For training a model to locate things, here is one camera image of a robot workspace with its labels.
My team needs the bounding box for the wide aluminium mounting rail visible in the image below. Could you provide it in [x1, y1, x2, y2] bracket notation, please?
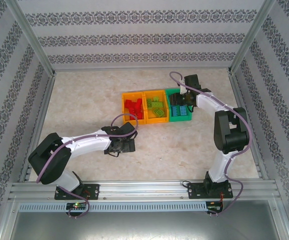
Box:
[8, 179, 278, 201]

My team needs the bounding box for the small circuit board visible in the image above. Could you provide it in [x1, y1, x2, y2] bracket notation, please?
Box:
[66, 202, 88, 211]
[206, 204, 223, 213]

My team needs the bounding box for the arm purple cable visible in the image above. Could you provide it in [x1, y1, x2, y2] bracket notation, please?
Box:
[35, 113, 139, 220]
[168, 71, 251, 218]

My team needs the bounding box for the thin red wire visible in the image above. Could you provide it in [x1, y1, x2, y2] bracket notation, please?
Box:
[218, 191, 227, 208]
[82, 189, 92, 204]

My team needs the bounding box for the aluminium frame post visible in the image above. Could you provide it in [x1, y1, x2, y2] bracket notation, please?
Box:
[227, 0, 277, 76]
[3, 0, 57, 76]

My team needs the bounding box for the slotted grey cable duct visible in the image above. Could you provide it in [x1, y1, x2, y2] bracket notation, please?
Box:
[17, 201, 208, 213]

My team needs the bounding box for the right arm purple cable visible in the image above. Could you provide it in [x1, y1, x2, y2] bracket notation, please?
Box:
[168, 71, 251, 218]

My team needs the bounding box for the green plastic bin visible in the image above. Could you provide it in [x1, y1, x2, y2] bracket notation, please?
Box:
[165, 87, 194, 123]

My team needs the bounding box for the orange plastic bin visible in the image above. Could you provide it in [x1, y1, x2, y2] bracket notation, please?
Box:
[142, 89, 171, 125]
[121, 91, 147, 125]

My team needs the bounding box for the steel sheet panel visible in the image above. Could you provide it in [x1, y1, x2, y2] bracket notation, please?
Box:
[0, 199, 289, 240]

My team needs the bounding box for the aluminium table edge rail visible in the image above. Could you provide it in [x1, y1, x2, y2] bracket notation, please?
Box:
[228, 71, 268, 181]
[51, 65, 233, 73]
[18, 72, 57, 183]

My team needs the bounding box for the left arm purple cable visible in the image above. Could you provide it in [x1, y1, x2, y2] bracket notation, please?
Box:
[35, 113, 139, 220]

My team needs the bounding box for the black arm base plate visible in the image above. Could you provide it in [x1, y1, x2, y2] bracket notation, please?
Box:
[54, 183, 100, 201]
[187, 182, 234, 200]

